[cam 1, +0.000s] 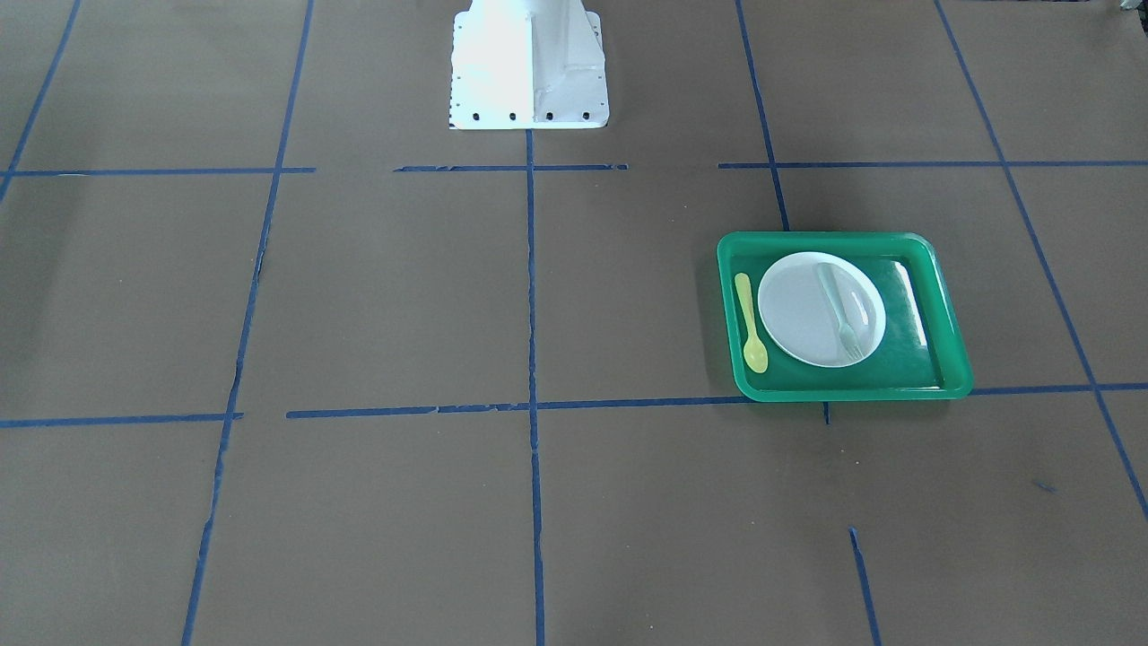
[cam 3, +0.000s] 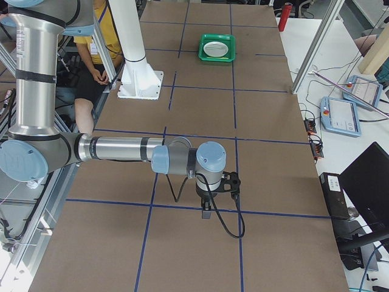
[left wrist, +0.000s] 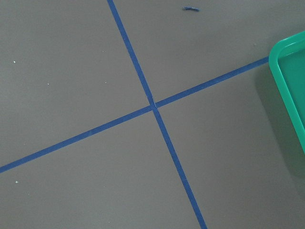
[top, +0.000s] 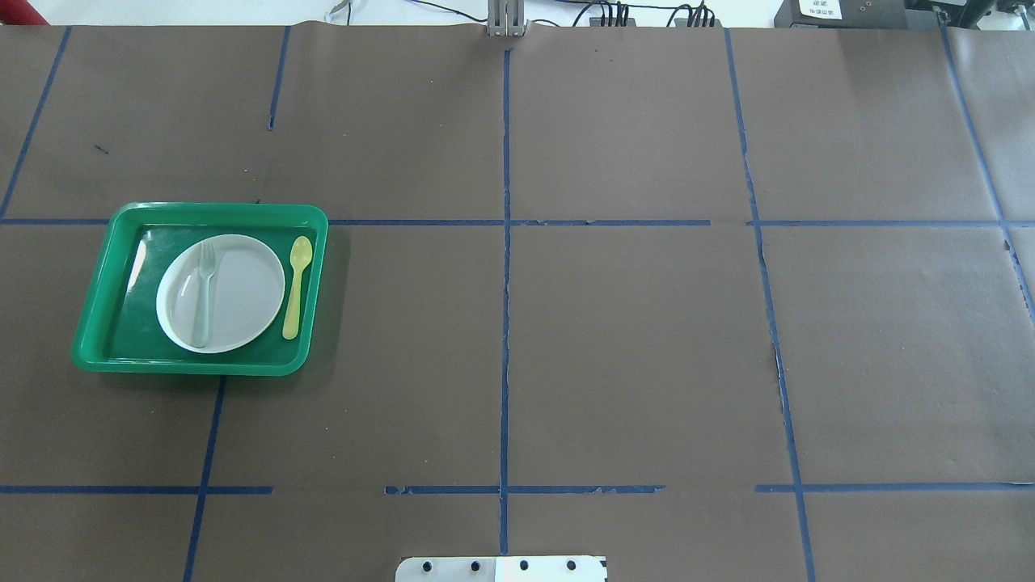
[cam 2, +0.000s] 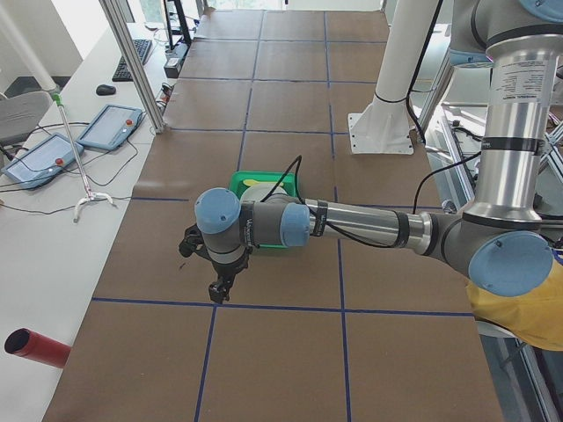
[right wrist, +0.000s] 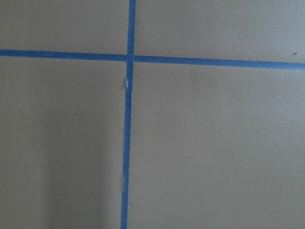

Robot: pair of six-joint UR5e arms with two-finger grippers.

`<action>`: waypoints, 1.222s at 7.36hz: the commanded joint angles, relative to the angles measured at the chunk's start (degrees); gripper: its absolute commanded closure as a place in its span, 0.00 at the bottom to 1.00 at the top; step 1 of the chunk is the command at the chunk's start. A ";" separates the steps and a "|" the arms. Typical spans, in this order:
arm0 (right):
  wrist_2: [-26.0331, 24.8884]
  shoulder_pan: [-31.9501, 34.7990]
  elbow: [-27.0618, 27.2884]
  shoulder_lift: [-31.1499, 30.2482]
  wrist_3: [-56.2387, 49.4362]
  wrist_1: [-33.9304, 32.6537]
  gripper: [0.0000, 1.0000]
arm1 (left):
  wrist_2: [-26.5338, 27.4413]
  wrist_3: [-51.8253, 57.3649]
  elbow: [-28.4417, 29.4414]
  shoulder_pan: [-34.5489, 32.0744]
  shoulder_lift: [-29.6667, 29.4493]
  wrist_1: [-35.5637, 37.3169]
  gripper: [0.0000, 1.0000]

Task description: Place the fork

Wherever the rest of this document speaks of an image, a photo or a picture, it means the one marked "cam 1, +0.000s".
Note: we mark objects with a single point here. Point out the yellow plastic spoon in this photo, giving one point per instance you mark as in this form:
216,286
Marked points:
754,352

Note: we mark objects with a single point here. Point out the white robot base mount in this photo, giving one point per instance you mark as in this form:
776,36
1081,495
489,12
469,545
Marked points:
527,64

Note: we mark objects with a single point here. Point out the pale green plastic fork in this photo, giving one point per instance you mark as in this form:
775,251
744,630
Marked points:
847,336

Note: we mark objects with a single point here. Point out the white round plate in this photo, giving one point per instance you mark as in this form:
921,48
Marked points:
798,318

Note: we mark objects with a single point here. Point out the green plastic tray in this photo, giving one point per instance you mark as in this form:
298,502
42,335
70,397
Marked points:
923,356

